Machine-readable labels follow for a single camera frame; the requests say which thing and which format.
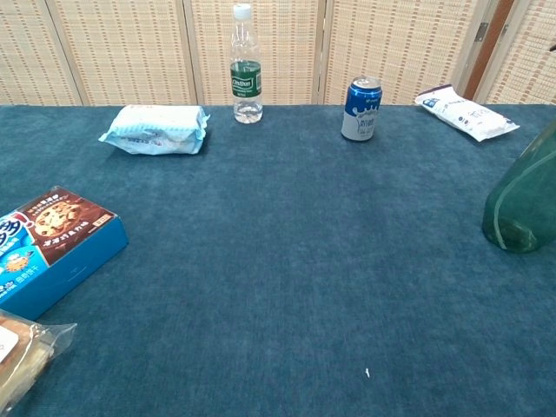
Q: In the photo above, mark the green spray bottle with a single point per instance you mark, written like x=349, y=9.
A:
x=525, y=195

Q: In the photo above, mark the clear water bottle green label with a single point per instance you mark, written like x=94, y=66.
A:
x=246, y=82

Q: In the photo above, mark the blue table mat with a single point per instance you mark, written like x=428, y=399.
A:
x=260, y=260

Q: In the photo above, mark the blue white drink can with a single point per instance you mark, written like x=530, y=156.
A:
x=361, y=113

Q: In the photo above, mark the light blue wet wipes pack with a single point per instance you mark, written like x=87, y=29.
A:
x=156, y=130

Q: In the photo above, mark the white snack pouch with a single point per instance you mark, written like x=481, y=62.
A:
x=467, y=114

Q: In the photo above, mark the bamboo folding screen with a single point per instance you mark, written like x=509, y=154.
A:
x=525, y=65
x=130, y=48

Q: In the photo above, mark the blue cookie box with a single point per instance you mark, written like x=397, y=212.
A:
x=56, y=247

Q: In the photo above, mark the black screen hinge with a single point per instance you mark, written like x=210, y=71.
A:
x=505, y=29
x=480, y=32

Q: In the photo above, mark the bread in clear wrapper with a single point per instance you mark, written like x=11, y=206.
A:
x=21, y=356

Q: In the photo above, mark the brown wooden post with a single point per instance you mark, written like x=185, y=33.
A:
x=488, y=48

